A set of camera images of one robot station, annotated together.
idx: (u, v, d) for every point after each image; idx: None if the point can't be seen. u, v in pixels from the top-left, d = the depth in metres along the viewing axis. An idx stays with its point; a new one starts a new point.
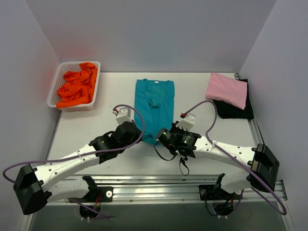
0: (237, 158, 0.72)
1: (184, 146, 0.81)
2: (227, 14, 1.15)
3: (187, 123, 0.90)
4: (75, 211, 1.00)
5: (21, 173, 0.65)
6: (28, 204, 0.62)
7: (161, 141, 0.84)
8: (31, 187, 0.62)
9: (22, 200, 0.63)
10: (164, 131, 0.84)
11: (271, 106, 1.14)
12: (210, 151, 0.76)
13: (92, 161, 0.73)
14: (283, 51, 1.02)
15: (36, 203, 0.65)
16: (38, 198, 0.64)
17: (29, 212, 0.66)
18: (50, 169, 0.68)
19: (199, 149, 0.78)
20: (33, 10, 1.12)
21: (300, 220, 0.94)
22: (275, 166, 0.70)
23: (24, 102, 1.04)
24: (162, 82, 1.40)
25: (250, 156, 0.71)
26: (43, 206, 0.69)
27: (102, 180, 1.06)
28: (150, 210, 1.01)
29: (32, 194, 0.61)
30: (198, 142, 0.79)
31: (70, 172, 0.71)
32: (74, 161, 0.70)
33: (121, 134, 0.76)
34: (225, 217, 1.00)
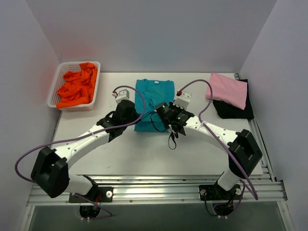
0: (219, 137, 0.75)
1: (176, 122, 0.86)
2: (227, 14, 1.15)
3: (183, 101, 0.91)
4: (75, 211, 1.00)
5: (41, 157, 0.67)
6: (55, 181, 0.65)
7: (158, 112, 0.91)
8: (56, 165, 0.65)
9: (48, 181, 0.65)
10: (163, 105, 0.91)
11: (271, 106, 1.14)
12: (197, 130, 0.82)
13: (103, 138, 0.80)
14: (283, 52, 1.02)
15: (61, 183, 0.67)
16: (63, 176, 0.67)
17: (54, 195, 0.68)
18: (69, 147, 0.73)
19: (189, 125, 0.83)
20: (33, 10, 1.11)
21: (299, 220, 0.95)
22: (255, 154, 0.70)
23: (24, 102, 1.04)
24: (163, 81, 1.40)
25: (231, 138, 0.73)
26: (66, 186, 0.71)
27: (102, 180, 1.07)
28: (150, 210, 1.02)
29: (60, 170, 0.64)
30: (191, 120, 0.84)
31: (86, 150, 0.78)
32: (89, 138, 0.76)
33: (123, 110, 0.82)
34: (225, 217, 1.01)
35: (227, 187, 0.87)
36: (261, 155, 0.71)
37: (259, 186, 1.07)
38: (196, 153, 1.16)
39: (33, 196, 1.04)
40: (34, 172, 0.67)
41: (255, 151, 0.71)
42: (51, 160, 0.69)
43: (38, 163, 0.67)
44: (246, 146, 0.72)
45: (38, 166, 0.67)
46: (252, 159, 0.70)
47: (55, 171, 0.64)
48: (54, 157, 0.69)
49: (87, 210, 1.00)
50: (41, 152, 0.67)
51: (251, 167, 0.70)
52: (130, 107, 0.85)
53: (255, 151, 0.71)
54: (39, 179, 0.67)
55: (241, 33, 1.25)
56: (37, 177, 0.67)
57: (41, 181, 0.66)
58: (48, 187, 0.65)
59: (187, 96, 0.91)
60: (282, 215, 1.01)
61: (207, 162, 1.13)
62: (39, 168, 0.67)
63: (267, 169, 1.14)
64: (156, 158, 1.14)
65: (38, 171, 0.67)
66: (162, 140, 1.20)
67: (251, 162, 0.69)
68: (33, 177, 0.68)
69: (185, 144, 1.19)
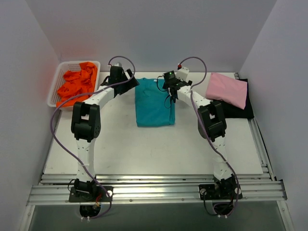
0: (196, 103, 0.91)
1: (173, 88, 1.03)
2: (227, 14, 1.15)
3: (182, 73, 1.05)
4: (75, 211, 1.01)
5: (77, 109, 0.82)
6: (95, 121, 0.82)
7: (164, 77, 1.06)
8: (92, 110, 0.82)
9: (90, 124, 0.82)
10: (171, 71, 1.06)
11: (271, 105, 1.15)
12: (185, 94, 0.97)
13: (110, 93, 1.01)
14: (283, 51, 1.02)
15: (97, 124, 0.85)
16: (97, 118, 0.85)
17: (93, 136, 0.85)
18: (93, 99, 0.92)
19: (180, 91, 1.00)
20: (33, 10, 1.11)
21: (299, 220, 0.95)
22: (220, 122, 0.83)
23: (25, 101, 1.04)
24: (162, 81, 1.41)
25: (204, 103, 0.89)
26: (99, 130, 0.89)
27: (102, 180, 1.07)
28: (150, 210, 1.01)
29: (96, 110, 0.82)
30: (184, 87, 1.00)
31: (102, 103, 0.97)
32: (103, 93, 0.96)
33: (116, 71, 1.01)
34: (224, 217, 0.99)
35: (220, 175, 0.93)
36: (225, 126, 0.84)
37: (259, 185, 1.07)
38: (196, 152, 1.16)
39: (33, 196, 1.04)
40: (73, 122, 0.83)
41: (220, 120, 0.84)
42: (83, 111, 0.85)
43: (75, 115, 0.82)
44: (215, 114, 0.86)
45: (77, 116, 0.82)
46: (216, 125, 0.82)
47: (93, 112, 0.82)
48: (85, 108, 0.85)
49: (87, 210, 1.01)
50: (75, 105, 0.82)
51: (216, 131, 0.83)
52: (121, 68, 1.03)
53: (220, 120, 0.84)
54: (79, 127, 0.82)
55: (241, 33, 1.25)
56: (77, 125, 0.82)
57: (82, 127, 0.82)
58: (91, 128, 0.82)
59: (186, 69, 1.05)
60: (282, 214, 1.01)
61: (207, 162, 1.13)
62: (77, 117, 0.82)
63: (267, 168, 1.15)
64: (156, 157, 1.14)
65: (77, 121, 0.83)
66: (162, 139, 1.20)
67: (214, 126, 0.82)
68: (73, 128, 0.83)
69: (185, 143, 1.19)
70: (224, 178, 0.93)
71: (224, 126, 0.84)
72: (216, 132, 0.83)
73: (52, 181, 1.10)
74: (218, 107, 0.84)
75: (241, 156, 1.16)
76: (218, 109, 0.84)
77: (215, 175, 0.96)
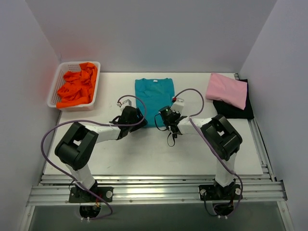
0: (198, 124, 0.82)
1: (174, 124, 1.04)
2: (227, 15, 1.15)
3: (178, 106, 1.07)
4: (75, 211, 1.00)
5: (72, 129, 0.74)
6: (85, 148, 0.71)
7: (161, 114, 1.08)
8: (88, 134, 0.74)
9: (79, 149, 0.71)
10: (167, 108, 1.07)
11: (271, 106, 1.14)
12: (186, 124, 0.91)
13: (115, 133, 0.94)
14: (283, 51, 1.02)
15: (85, 155, 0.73)
16: (90, 148, 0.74)
17: (76, 166, 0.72)
18: (95, 127, 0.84)
19: (180, 123, 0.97)
20: (33, 10, 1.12)
21: (300, 221, 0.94)
22: (234, 136, 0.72)
23: (25, 102, 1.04)
24: (161, 81, 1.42)
25: (206, 121, 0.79)
26: (83, 165, 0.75)
27: (102, 180, 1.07)
28: (150, 210, 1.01)
29: (93, 137, 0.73)
30: (182, 120, 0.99)
31: (103, 136, 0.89)
32: (109, 127, 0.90)
33: (128, 114, 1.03)
34: (225, 217, 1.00)
35: (223, 183, 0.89)
36: (240, 139, 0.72)
37: (260, 186, 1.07)
38: (197, 153, 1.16)
39: (33, 196, 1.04)
40: (62, 142, 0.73)
41: (231, 133, 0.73)
42: (79, 135, 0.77)
43: (68, 134, 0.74)
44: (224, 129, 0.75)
45: (70, 134, 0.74)
46: (230, 140, 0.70)
47: (88, 138, 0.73)
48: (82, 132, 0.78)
49: (87, 210, 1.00)
50: (75, 123, 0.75)
51: (231, 147, 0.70)
52: (133, 110, 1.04)
53: (231, 132, 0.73)
54: (65, 149, 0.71)
55: (241, 33, 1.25)
56: (65, 147, 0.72)
57: (68, 150, 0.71)
58: (77, 154, 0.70)
59: (181, 101, 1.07)
60: (282, 215, 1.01)
61: (208, 162, 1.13)
62: (69, 137, 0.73)
63: (267, 169, 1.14)
64: (156, 157, 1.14)
65: (67, 141, 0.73)
66: (162, 139, 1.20)
67: (228, 143, 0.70)
68: (58, 148, 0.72)
69: (185, 144, 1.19)
70: (227, 185, 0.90)
71: (240, 140, 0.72)
72: (233, 148, 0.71)
73: (51, 181, 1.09)
74: (222, 121, 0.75)
75: (242, 157, 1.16)
76: (223, 123, 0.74)
77: (218, 182, 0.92)
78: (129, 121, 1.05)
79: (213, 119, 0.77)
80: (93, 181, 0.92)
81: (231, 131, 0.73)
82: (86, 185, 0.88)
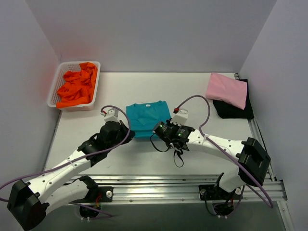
0: (226, 150, 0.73)
1: (177, 139, 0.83)
2: (227, 14, 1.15)
3: (180, 118, 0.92)
4: (75, 211, 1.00)
5: (14, 191, 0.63)
6: (28, 218, 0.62)
7: (157, 132, 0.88)
8: (27, 201, 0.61)
9: (21, 216, 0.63)
10: (161, 123, 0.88)
11: (271, 106, 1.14)
12: (201, 144, 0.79)
13: (84, 165, 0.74)
14: (283, 51, 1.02)
15: (36, 217, 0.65)
16: (36, 213, 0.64)
17: (30, 227, 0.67)
18: (44, 180, 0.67)
19: (191, 141, 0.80)
20: (33, 10, 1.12)
21: (299, 221, 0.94)
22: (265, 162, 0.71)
23: (24, 102, 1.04)
24: (154, 103, 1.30)
25: (238, 148, 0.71)
26: (41, 220, 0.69)
27: (102, 180, 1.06)
28: (150, 210, 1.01)
29: (32, 206, 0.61)
30: (192, 135, 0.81)
31: (65, 180, 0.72)
32: (67, 169, 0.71)
33: (106, 134, 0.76)
34: (224, 217, 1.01)
35: (230, 190, 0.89)
36: (269, 159, 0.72)
37: None
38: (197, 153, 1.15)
39: None
40: (9, 204, 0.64)
41: (263, 158, 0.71)
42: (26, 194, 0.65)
43: (12, 197, 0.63)
44: (254, 154, 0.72)
45: (13, 200, 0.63)
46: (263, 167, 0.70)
47: (27, 207, 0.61)
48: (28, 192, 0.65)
49: (87, 210, 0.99)
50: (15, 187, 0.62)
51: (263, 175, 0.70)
52: (114, 129, 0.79)
53: (263, 157, 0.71)
54: (14, 212, 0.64)
55: (241, 32, 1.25)
56: (13, 209, 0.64)
57: (16, 214, 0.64)
58: (23, 222, 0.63)
59: (184, 112, 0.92)
60: (282, 215, 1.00)
61: (207, 162, 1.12)
62: (13, 200, 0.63)
63: (267, 168, 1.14)
64: (156, 157, 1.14)
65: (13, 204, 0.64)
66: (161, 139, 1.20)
67: (262, 169, 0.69)
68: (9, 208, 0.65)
69: None
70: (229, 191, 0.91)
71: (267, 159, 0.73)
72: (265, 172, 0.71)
73: None
74: (256, 145, 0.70)
75: None
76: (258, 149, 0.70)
77: (221, 186, 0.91)
78: (108, 142, 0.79)
79: (248, 145, 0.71)
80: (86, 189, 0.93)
81: (264, 156, 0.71)
82: (79, 196, 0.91)
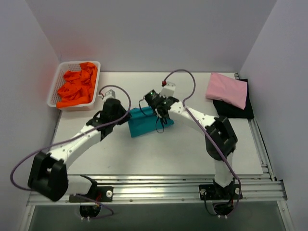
0: (199, 121, 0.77)
1: (161, 107, 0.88)
2: (227, 14, 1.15)
3: (168, 91, 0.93)
4: (75, 210, 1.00)
5: (36, 162, 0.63)
6: (55, 184, 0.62)
7: (147, 99, 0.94)
8: (53, 167, 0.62)
9: (48, 187, 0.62)
10: (151, 92, 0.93)
11: (271, 105, 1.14)
12: (180, 114, 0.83)
13: (95, 138, 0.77)
14: (283, 51, 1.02)
15: (61, 186, 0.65)
16: (62, 179, 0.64)
17: (55, 199, 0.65)
18: (64, 150, 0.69)
19: (173, 110, 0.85)
20: (33, 9, 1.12)
21: (300, 221, 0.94)
22: (232, 139, 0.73)
23: (25, 102, 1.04)
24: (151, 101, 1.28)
25: (210, 121, 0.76)
26: (65, 191, 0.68)
27: (102, 180, 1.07)
28: (150, 210, 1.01)
29: (60, 170, 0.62)
30: (175, 105, 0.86)
31: (81, 151, 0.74)
32: (82, 139, 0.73)
33: (110, 108, 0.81)
34: (225, 217, 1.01)
35: (223, 184, 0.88)
36: (236, 139, 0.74)
37: (259, 185, 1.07)
38: (197, 153, 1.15)
39: (32, 196, 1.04)
40: (31, 179, 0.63)
41: (230, 135, 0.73)
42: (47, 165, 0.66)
43: (35, 169, 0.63)
44: (223, 130, 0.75)
45: (35, 173, 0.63)
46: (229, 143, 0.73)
47: (54, 173, 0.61)
48: (50, 161, 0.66)
49: (87, 210, 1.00)
50: (37, 157, 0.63)
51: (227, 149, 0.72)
52: (117, 103, 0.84)
53: (231, 135, 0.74)
54: (38, 186, 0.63)
55: (241, 32, 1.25)
56: (36, 183, 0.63)
57: (39, 188, 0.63)
58: (51, 192, 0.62)
59: (172, 85, 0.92)
60: (282, 214, 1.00)
61: (207, 162, 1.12)
62: (36, 173, 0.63)
63: (267, 168, 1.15)
64: (156, 157, 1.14)
65: (36, 178, 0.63)
66: (162, 139, 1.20)
67: (226, 145, 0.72)
68: (31, 185, 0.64)
69: (185, 143, 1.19)
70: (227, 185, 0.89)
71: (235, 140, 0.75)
72: (230, 149, 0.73)
73: None
74: (225, 121, 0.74)
75: (241, 153, 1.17)
76: (226, 125, 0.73)
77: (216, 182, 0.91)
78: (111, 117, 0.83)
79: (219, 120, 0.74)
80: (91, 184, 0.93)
81: (232, 134, 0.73)
82: (83, 190, 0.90)
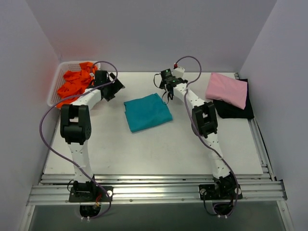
0: (192, 102, 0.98)
1: (170, 84, 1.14)
2: (227, 14, 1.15)
3: (178, 71, 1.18)
4: (75, 211, 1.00)
5: (64, 111, 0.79)
6: (85, 121, 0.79)
7: (161, 74, 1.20)
8: (79, 110, 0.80)
9: (79, 125, 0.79)
10: (167, 70, 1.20)
11: (271, 105, 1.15)
12: (181, 92, 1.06)
13: (97, 95, 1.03)
14: (283, 51, 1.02)
15: (87, 126, 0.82)
16: (88, 119, 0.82)
17: (85, 139, 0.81)
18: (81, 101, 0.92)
19: (176, 89, 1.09)
20: (33, 9, 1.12)
21: (299, 221, 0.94)
22: (212, 121, 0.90)
23: (25, 102, 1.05)
24: (151, 98, 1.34)
25: (199, 103, 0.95)
26: (90, 134, 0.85)
27: (102, 180, 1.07)
28: (150, 210, 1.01)
29: (85, 109, 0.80)
30: (180, 85, 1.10)
31: (91, 104, 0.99)
32: (90, 94, 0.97)
33: (101, 74, 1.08)
34: (225, 217, 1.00)
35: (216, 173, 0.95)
36: (216, 125, 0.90)
37: (260, 185, 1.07)
38: (197, 153, 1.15)
39: (32, 196, 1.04)
40: (63, 127, 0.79)
41: (212, 120, 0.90)
42: (72, 114, 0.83)
43: (64, 118, 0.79)
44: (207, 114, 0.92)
45: (65, 121, 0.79)
46: (208, 123, 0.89)
47: (82, 112, 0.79)
48: (73, 110, 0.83)
49: (87, 209, 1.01)
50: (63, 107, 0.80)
51: (207, 128, 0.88)
52: (105, 70, 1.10)
53: (212, 120, 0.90)
54: (69, 129, 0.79)
55: (241, 32, 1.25)
56: (67, 128, 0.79)
57: (71, 131, 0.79)
58: (82, 128, 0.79)
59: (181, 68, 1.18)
60: (281, 214, 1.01)
61: (207, 161, 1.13)
62: (66, 120, 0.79)
63: (267, 168, 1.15)
64: (156, 157, 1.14)
65: (66, 124, 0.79)
66: (162, 139, 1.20)
67: (206, 125, 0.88)
68: (63, 132, 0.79)
69: (185, 142, 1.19)
70: (223, 176, 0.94)
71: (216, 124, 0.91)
72: (208, 131, 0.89)
73: (52, 181, 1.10)
74: (211, 107, 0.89)
75: (241, 153, 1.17)
76: (211, 109, 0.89)
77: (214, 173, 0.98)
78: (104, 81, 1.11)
79: (208, 105, 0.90)
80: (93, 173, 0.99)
81: (213, 119, 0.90)
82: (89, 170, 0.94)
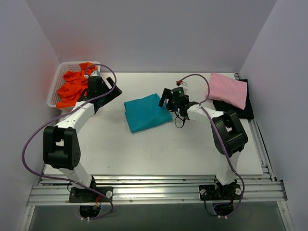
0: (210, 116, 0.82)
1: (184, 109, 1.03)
2: (227, 14, 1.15)
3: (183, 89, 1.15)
4: (75, 211, 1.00)
5: (47, 135, 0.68)
6: (71, 147, 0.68)
7: (174, 95, 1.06)
8: (65, 134, 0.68)
9: (65, 153, 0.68)
10: (180, 90, 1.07)
11: (271, 105, 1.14)
12: (197, 111, 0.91)
13: (91, 109, 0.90)
14: (283, 51, 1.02)
15: (75, 151, 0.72)
16: (75, 143, 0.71)
17: (73, 166, 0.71)
18: (68, 120, 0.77)
19: (191, 109, 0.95)
20: (33, 9, 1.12)
21: (299, 221, 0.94)
22: (240, 134, 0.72)
23: (25, 102, 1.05)
24: (151, 99, 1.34)
25: (218, 115, 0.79)
26: (78, 160, 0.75)
27: (102, 180, 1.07)
28: (149, 210, 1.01)
29: (72, 134, 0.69)
30: (193, 106, 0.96)
31: (82, 122, 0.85)
32: (81, 110, 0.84)
33: (95, 83, 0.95)
34: (225, 217, 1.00)
35: (223, 182, 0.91)
36: (246, 139, 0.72)
37: (260, 186, 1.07)
38: (197, 154, 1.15)
39: (32, 196, 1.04)
40: (46, 152, 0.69)
41: (239, 132, 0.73)
42: (58, 136, 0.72)
43: (47, 143, 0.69)
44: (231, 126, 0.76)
45: (49, 147, 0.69)
46: (235, 137, 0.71)
47: (68, 137, 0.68)
48: (58, 132, 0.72)
49: (87, 210, 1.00)
50: (45, 131, 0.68)
51: (235, 144, 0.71)
52: (98, 78, 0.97)
53: (239, 132, 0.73)
54: (53, 157, 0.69)
55: (241, 33, 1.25)
56: (51, 154, 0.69)
57: (57, 157, 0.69)
58: (68, 156, 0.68)
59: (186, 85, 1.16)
60: (282, 215, 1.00)
61: (207, 162, 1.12)
62: (49, 146, 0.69)
63: (267, 169, 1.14)
64: (156, 157, 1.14)
65: (50, 149, 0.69)
66: (162, 139, 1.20)
67: (234, 140, 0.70)
68: (47, 159, 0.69)
69: (185, 143, 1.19)
70: (227, 183, 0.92)
71: (245, 139, 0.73)
72: (237, 147, 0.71)
73: (51, 181, 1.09)
74: (234, 117, 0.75)
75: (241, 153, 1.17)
76: (234, 121, 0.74)
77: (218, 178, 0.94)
78: (98, 91, 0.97)
79: (227, 114, 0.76)
80: (91, 179, 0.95)
81: (240, 130, 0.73)
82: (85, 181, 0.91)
